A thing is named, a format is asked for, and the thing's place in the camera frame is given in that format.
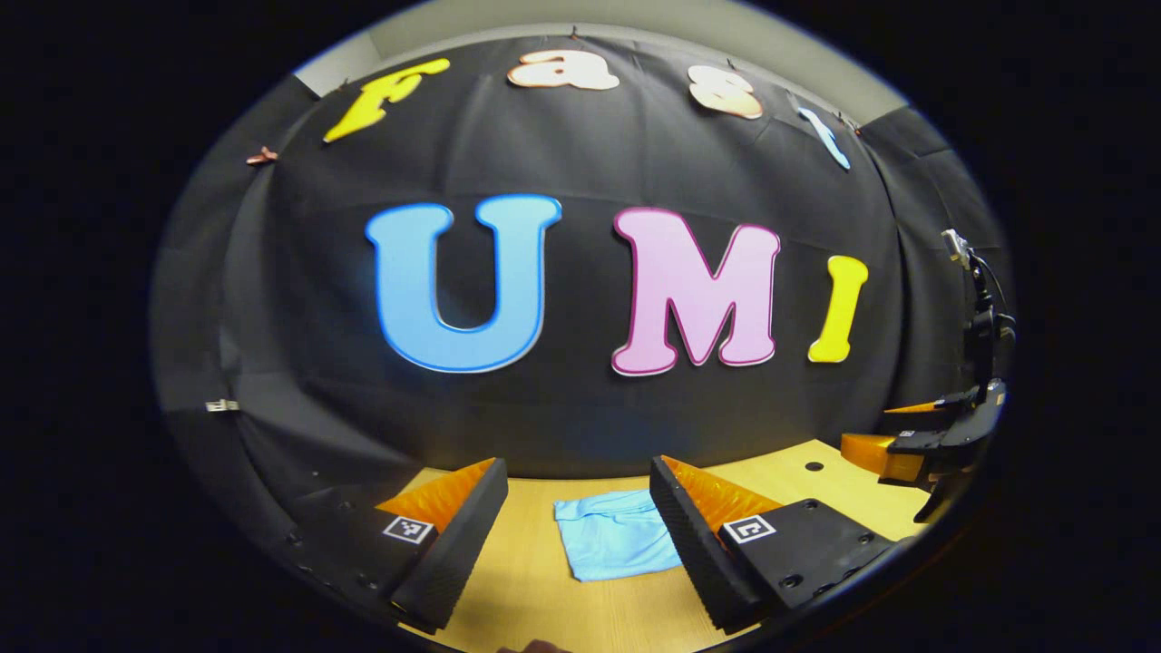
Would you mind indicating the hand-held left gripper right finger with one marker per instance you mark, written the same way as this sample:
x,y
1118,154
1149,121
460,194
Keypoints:
x,y
694,553

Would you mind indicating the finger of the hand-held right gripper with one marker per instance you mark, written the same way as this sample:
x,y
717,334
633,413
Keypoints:
x,y
875,453
921,407

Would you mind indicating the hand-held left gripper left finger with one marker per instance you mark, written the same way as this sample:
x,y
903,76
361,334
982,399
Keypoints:
x,y
458,553

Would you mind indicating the light blue T-shirt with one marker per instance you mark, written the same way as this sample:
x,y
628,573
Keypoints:
x,y
617,535

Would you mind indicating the silver metal clip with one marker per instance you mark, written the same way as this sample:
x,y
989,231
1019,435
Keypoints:
x,y
220,405

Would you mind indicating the black backdrop cloth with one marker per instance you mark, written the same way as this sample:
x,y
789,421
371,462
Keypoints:
x,y
580,163

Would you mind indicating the red clip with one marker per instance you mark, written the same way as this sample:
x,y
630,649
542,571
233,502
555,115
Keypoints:
x,y
261,157

